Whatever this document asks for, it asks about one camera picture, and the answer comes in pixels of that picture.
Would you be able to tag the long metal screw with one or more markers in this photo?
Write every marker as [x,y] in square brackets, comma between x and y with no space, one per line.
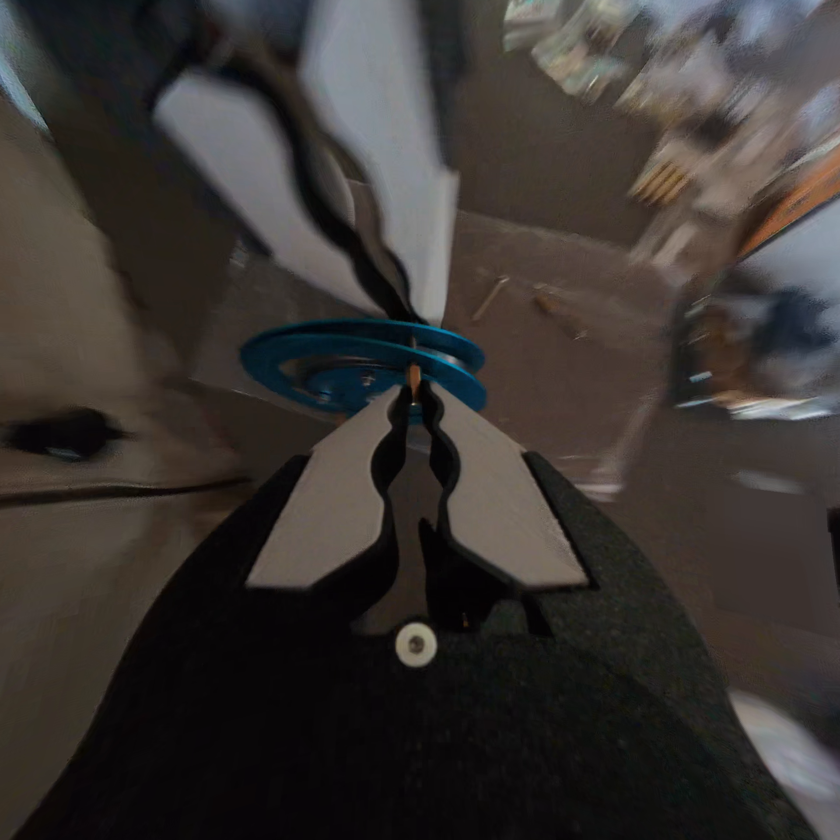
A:
[491,298]

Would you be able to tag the person's beige jacket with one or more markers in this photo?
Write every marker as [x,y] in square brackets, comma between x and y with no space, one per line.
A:
[65,295]

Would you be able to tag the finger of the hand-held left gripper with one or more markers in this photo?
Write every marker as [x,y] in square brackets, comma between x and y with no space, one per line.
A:
[380,98]
[223,151]

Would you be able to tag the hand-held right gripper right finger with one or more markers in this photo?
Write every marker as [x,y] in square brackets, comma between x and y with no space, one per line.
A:
[505,518]

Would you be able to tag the blue round turntable assembly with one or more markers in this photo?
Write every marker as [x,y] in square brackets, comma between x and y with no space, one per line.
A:
[295,348]

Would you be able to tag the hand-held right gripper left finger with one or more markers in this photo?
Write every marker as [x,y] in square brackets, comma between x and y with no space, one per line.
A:
[328,518]

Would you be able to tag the white and orange cardboard box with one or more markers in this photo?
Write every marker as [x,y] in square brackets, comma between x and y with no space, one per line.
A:
[800,203]

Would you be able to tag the pile of small hardware bags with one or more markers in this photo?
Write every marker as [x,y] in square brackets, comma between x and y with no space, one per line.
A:
[590,52]

